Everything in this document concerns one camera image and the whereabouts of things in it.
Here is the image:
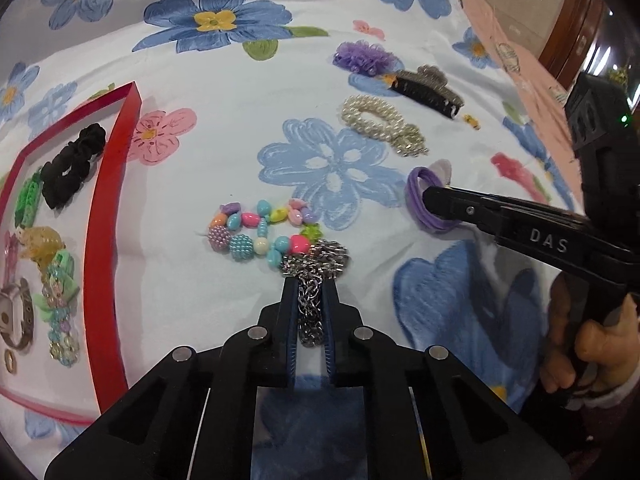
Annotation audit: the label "rose gold wristwatch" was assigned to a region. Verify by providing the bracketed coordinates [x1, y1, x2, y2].
[1, 278, 34, 351]

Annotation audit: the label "yellow translucent hair claw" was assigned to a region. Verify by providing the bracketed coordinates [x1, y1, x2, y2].
[16, 226, 65, 266]

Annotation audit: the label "black hair claw clip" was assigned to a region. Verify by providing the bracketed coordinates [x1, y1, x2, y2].
[390, 65, 464, 119]

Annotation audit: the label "pastel bead flower bracelet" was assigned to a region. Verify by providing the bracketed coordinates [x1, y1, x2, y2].
[41, 263, 82, 369]

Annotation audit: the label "red shallow jewelry tray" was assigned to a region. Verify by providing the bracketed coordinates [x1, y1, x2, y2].
[1, 81, 142, 414]

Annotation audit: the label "colorful bead bracelet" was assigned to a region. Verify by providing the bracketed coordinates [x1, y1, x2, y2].
[196, 198, 324, 270]

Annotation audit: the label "purple mesh scrunchie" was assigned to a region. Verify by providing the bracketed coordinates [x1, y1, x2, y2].
[332, 40, 397, 77]

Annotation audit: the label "pearl bead bracelet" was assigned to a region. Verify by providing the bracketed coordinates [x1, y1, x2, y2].
[339, 94, 431, 157]

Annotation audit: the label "person's right hand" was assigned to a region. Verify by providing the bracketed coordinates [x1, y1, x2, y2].
[539, 273, 639, 393]

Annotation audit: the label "floral white bedsheet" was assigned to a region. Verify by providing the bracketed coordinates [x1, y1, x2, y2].
[1, 0, 579, 408]

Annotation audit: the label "green hair clip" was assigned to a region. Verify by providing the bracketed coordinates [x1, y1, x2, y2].
[32, 249, 80, 323]

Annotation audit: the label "black velvet scrunchie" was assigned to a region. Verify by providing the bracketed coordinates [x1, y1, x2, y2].
[40, 124, 106, 210]

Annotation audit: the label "small yellow charm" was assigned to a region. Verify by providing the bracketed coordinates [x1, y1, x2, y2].
[463, 114, 480, 130]

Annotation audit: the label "wooden furniture edge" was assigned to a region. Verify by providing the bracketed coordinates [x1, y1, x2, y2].
[538, 0, 606, 90]

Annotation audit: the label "silver chain bracelet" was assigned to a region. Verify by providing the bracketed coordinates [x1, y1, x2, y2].
[278, 238, 352, 348]

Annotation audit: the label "pink hair clip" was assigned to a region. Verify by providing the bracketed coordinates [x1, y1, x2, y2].
[2, 232, 20, 287]

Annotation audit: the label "green woven bracelet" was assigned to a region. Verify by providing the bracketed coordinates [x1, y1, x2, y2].
[13, 168, 47, 229]

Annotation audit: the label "purple hair ties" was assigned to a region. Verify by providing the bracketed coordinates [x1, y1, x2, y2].
[403, 166, 464, 234]

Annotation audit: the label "pink bed cloth edge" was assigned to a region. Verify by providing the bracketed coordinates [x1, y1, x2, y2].
[461, 0, 584, 204]

